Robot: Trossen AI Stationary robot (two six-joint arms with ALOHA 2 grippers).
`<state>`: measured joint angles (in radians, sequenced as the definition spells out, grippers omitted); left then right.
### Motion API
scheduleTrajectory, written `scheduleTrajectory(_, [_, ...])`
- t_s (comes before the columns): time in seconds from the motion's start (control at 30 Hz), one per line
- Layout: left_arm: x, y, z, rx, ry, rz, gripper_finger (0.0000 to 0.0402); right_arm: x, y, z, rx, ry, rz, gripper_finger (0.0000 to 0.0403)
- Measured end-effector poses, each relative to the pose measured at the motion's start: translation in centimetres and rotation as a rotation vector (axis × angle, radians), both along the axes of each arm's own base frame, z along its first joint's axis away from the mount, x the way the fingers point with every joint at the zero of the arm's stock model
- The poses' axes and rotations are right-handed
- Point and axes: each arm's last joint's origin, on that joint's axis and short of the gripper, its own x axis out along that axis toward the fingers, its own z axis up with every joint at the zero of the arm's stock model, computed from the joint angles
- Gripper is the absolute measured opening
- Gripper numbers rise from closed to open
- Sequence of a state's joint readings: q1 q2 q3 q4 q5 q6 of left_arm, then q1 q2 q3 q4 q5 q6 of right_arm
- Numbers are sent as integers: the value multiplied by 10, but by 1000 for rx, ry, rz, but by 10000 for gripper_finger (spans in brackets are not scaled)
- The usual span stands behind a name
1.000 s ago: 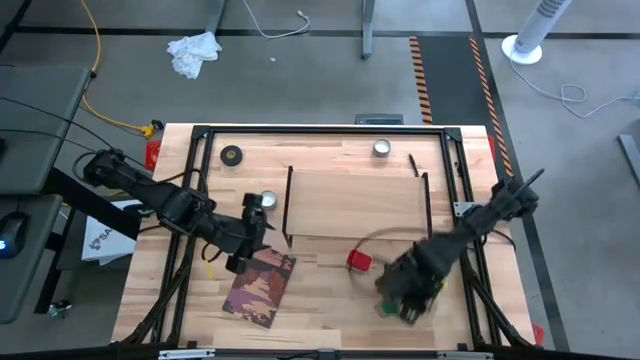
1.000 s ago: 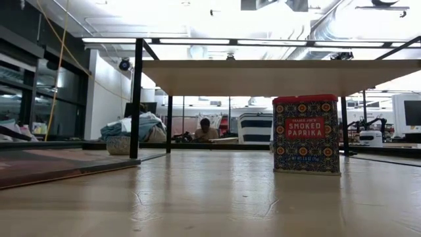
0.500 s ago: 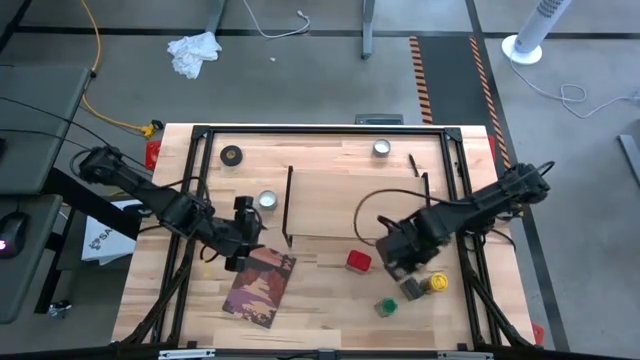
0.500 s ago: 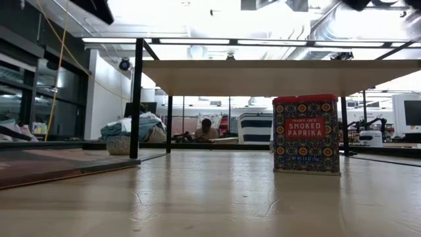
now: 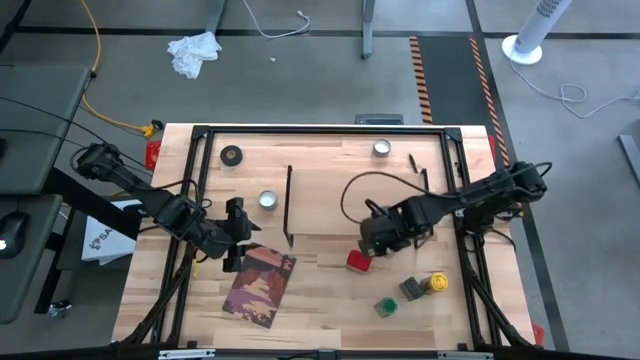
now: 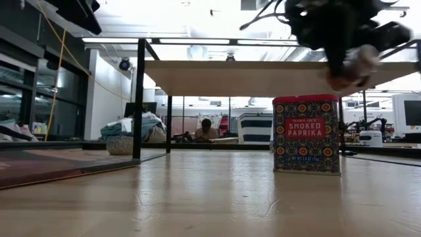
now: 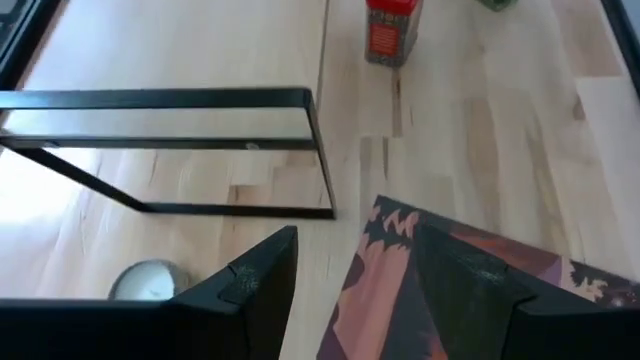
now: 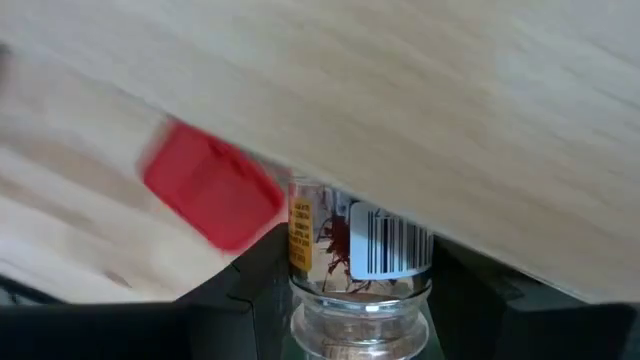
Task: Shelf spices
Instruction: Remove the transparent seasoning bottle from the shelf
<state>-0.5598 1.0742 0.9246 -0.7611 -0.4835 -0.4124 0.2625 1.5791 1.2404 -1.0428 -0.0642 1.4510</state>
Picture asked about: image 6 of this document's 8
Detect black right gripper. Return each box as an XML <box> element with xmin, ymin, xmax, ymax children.
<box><xmin>284</xmin><ymin>0</ymin><xmax>414</xmax><ymax>89</ymax></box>

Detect smoked paprika tin red lid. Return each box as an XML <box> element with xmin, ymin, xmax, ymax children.
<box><xmin>272</xmin><ymin>93</ymin><xmax>342</xmax><ymax>176</ymax></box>

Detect black boom stand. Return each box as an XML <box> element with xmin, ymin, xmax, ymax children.
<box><xmin>361</xmin><ymin>90</ymin><xmax>368</xmax><ymax>131</ymax></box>

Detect long ceiling light bar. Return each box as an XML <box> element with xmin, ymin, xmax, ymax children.
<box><xmin>81</xmin><ymin>36</ymin><xmax>307</xmax><ymax>47</ymax></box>

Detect white device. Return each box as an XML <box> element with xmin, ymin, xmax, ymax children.
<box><xmin>359</xmin><ymin>130</ymin><xmax>384</xmax><ymax>147</ymax></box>

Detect white framed monitor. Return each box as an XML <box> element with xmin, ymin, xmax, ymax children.
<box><xmin>391</xmin><ymin>93</ymin><xmax>421</xmax><ymax>138</ymax></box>

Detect black monitor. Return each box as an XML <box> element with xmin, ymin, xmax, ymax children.
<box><xmin>124</xmin><ymin>101</ymin><xmax>158</xmax><ymax>119</ymax></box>

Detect white navy striped bin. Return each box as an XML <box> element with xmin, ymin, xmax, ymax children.
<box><xmin>237</xmin><ymin>112</ymin><xmax>274</xmax><ymax>145</ymax></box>

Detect white plastic bags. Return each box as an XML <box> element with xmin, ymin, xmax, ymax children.
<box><xmin>0</xmin><ymin>118</ymin><xmax>39</xmax><ymax>143</ymax></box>

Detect pile of cloths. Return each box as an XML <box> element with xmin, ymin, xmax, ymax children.
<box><xmin>100</xmin><ymin>111</ymin><xmax>168</xmax><ymax>144</ymax></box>

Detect person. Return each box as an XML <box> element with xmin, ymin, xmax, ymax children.
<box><xmin>193</xmin><ymin>118</ymin><xmax>220</xmax><ymax>144</ymax></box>

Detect yellow cable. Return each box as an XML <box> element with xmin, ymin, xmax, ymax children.
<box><xmin>35</xmin><ymin>0</ymin><xmax>130</xmax><ymax>143</ymax></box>

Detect wooden shelf riser black frame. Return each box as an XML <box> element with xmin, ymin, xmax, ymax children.
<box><xmin>132</xmin><ymin>38</ymin><xmax>421</xmax><ymax>162</ymax></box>

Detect black metal rig frame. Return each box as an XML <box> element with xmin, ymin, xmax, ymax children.
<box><xmin>0</xmin><ymin>140</ymin><xmax>421</xmax><ymax>157</ymax></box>

